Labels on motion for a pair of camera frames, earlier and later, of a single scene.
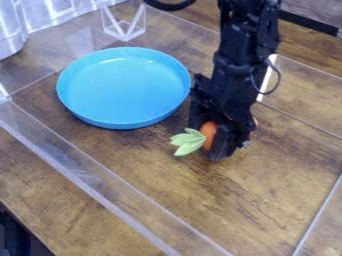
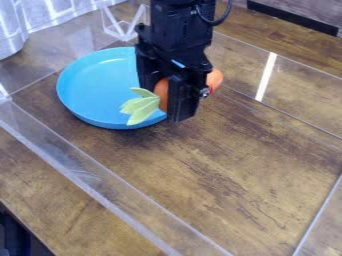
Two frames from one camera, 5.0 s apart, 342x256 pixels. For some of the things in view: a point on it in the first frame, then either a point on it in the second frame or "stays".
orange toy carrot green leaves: x=188 y=141 -> x=146 y=105
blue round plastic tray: x=123 y=87 stays
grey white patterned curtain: x=25 y=16 stays
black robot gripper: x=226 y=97 -> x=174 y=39
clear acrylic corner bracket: x=123 y=30 stays
